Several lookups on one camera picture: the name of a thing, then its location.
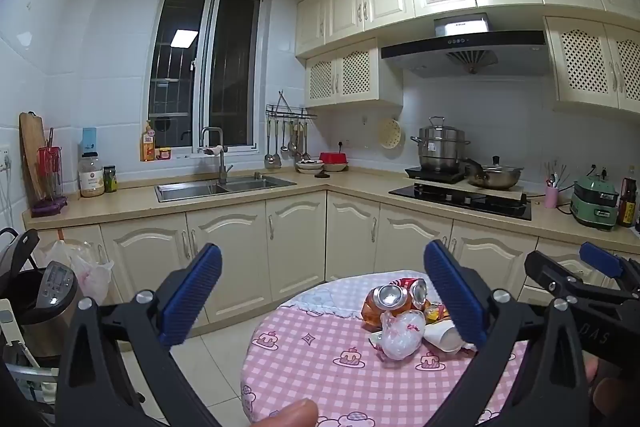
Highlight steel kitchen faucet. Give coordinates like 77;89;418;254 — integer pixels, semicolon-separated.
200;127;233;185

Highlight black wall utensil rack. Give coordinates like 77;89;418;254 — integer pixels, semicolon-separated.
265;91;318;120

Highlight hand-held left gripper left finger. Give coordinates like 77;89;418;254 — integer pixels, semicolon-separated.
55;243;223;427

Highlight hanging steel utensils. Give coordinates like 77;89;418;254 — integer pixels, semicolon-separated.
290;121;312;160

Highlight large white-label jar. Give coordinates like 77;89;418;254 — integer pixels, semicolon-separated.
78;152;106;198

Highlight white power cable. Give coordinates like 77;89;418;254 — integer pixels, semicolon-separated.
0;167;16;228

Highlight wide cream lattice-door cabinet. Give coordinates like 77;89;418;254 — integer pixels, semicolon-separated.
544;16;640;114

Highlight black glass gas hob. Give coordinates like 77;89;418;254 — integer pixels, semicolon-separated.
389;182;533;222

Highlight black induction cooker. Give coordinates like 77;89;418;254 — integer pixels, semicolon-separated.
405;167;468;184

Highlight black steel range hood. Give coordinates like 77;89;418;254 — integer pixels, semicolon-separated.
381;13;551;78

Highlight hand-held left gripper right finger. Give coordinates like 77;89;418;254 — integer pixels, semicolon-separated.
424;239;593;427

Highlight crushed orange drink can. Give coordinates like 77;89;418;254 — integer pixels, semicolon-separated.
362;284;416;329

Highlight white paper cup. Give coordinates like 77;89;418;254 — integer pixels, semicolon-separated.
425;322;476;354

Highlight steel steamer pot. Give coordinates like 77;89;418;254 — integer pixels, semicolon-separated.
411;117;472;172

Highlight small cream lattice-door cabinet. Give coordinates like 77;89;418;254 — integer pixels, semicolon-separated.
305;38;403;108

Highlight wooden cutting board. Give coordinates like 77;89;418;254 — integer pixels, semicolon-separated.
19;111;48;200

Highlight white hanging plastic bag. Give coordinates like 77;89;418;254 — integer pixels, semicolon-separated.
37;239;115;305

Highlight person's right hand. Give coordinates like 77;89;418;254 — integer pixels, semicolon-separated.
584;354;626;413

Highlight steel pan with lid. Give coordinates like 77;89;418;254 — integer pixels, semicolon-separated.
462;155;525;190

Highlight chopsticks bundle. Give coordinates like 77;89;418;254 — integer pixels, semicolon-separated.
545;161;571;188

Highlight steel double sink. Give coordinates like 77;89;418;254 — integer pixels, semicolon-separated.
155;175;297;202

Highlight dark brown sauce bottle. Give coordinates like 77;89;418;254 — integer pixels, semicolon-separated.
616;178;638;228

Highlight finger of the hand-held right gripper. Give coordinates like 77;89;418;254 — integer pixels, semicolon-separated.
524;250;640;303
579;241;640;286

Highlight red food container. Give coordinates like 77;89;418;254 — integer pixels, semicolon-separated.
319;152;349;172

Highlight orange dish soap bottle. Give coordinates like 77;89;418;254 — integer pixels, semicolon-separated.
141;120;157;162

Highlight white folding frame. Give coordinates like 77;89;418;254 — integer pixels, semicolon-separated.
0;297;61;408

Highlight sliding kitchen window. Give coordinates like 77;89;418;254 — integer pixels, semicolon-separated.
148;0;262;154

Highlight pink checked tablecloth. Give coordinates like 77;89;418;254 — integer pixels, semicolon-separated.
240;269;531;427

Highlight red knife rack purple base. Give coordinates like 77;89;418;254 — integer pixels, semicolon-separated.
32;146;68;218

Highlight round yellow strainer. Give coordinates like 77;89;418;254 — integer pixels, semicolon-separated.
378;118;402;150

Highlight green electric cooker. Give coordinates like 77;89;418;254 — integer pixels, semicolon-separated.
570;177;621;232

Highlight steel slotted spatula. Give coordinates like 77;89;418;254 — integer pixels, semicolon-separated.
264;119;282;168

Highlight crushed red drink can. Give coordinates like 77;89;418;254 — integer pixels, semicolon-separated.
395;277;431;310

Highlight person's left hand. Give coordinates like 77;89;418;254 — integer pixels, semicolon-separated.
257;398;319;427

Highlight cream base cabinets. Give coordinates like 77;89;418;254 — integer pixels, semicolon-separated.
30;189;640;339

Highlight clear plastic bag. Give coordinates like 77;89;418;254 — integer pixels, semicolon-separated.
369;309;427;361

